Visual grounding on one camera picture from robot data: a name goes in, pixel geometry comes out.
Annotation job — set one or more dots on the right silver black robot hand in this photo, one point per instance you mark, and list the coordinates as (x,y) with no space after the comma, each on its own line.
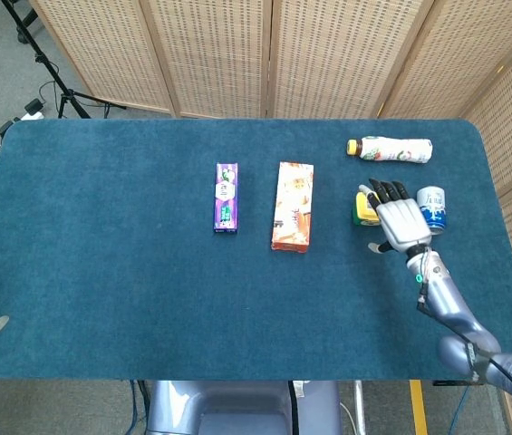
(402,222)

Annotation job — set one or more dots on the orange snack box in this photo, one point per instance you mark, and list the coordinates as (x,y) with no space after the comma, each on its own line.
(292,208)

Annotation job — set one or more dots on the white bottle with yellow cap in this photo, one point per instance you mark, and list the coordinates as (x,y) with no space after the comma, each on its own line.
(391,150)

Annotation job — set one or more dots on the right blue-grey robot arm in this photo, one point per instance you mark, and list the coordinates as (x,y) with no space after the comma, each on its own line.
(448,301)

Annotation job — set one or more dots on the blue-grey robot torso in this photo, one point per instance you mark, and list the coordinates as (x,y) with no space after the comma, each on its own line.
(237,408)

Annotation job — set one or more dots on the blue table cloth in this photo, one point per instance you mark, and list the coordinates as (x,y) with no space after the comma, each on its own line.
(101,272)

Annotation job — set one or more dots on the black power adapter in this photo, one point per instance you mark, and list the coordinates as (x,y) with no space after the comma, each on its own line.
(34,106)

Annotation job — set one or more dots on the white power strip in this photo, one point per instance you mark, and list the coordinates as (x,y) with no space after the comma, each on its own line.
(31,116)

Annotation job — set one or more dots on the purple toothpaste box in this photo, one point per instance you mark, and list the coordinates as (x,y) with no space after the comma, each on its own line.
(225,199)

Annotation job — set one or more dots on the blue and white can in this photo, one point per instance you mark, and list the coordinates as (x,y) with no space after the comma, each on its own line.
(434,213)

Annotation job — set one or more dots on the metal table leg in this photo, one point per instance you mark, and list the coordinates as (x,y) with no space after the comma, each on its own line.
(360,408)

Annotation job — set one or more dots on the green tub with yellow lid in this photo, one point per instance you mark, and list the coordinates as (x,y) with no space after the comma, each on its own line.
(363,214)

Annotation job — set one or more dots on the black tripod stand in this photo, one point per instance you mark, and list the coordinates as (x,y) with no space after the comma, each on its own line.
(70,96)

